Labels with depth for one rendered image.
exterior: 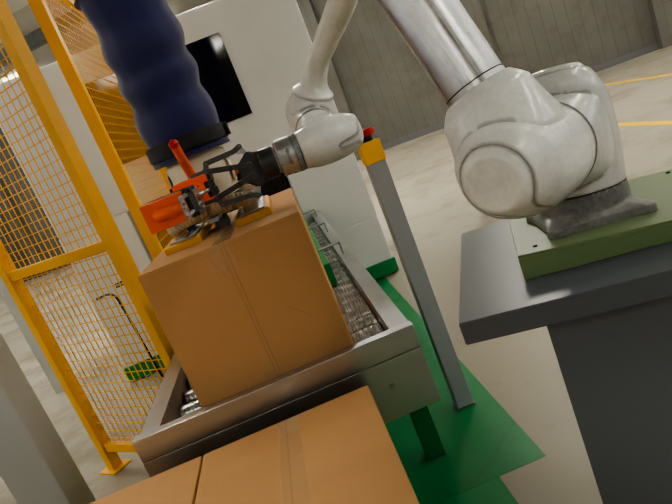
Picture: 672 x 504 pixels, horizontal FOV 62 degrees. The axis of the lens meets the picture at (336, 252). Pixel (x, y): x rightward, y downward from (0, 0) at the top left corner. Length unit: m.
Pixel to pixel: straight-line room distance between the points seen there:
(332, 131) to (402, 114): 10.82
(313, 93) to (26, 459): 1.62
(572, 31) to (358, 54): 4.09
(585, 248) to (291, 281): 0.66
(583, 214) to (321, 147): 0.58
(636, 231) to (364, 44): 11.33
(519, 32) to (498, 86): 11.19
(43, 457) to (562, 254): 1.88
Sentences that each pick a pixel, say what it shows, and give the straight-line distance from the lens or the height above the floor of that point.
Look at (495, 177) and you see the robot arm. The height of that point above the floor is 0.96.
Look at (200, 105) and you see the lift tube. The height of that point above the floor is 1.26.
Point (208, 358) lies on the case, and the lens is 1.40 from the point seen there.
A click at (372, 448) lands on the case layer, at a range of 1.09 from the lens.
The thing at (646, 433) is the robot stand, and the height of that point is 0.40.
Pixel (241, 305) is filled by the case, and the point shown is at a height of 0.79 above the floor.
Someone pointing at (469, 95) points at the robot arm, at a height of 1.08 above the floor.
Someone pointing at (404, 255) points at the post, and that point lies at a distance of 1.88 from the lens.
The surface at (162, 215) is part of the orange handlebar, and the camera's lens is 0.96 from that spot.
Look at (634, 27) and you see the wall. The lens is 12.37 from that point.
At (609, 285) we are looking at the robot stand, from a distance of 0.91.
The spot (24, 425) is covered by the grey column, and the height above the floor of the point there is 0.53.
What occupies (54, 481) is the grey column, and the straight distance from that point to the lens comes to 2.36.
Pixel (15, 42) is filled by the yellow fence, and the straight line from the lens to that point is 2.15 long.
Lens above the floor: 1.13
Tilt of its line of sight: 13 degrees down
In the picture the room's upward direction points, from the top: 22 degrees counter-clockwise
